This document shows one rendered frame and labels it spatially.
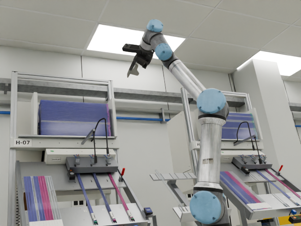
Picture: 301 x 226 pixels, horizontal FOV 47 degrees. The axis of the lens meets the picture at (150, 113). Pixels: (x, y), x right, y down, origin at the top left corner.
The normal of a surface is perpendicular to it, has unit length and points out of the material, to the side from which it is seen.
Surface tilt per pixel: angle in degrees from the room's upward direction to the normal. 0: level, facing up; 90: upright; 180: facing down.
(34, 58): 90
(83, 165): 45
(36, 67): 90
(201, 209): 97
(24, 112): 90
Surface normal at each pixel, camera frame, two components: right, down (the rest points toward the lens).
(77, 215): 0.22, -0.91
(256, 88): -0.90, -0.05
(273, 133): 0.42, -0.36
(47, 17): 0.11, 0.93
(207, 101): -0.32, -0.42
